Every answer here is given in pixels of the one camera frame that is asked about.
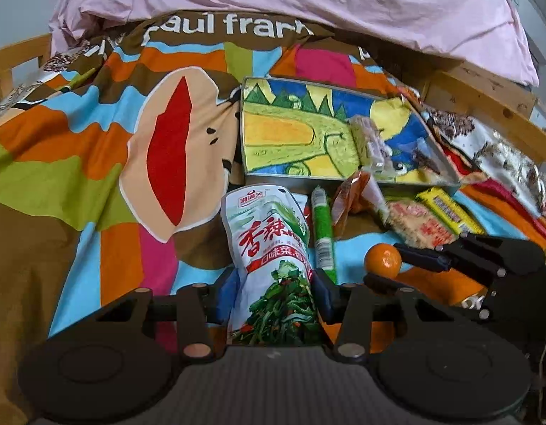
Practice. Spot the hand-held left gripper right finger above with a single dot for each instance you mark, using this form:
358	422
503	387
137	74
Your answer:
324	296

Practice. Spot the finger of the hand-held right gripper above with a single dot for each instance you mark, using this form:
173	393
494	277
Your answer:
421	256
383	284

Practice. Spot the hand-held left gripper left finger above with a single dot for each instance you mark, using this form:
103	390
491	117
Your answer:
228	294

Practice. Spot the small orange mandarin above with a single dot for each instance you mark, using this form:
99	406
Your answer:
381	260

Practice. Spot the rice cracker packet red print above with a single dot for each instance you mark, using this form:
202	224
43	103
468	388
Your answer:
416	223

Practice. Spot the yellow snack packet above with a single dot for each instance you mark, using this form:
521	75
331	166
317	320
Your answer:
445	208

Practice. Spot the white green vegetable snack pouch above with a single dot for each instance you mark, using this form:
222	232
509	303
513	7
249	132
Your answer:
273	252

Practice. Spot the green stick snack packet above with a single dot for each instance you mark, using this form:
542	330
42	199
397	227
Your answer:
322	230

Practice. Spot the metal tray with painted picture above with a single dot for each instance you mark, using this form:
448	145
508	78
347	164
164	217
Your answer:
290	141

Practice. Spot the orange translucent snack packet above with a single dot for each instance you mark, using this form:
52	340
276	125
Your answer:
350	199

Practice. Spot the brown white floral bedsheet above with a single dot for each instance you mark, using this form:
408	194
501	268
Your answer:
489	150

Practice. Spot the clear packet of pink bars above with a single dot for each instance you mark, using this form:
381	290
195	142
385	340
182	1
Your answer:
368	141

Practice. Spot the colourful printed blanket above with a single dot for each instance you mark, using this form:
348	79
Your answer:
78	164

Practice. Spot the wooden bed frame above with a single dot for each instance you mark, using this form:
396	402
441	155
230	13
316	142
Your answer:
485	93

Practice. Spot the white wall appliance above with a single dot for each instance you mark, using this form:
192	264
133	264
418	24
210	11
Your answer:
537	48

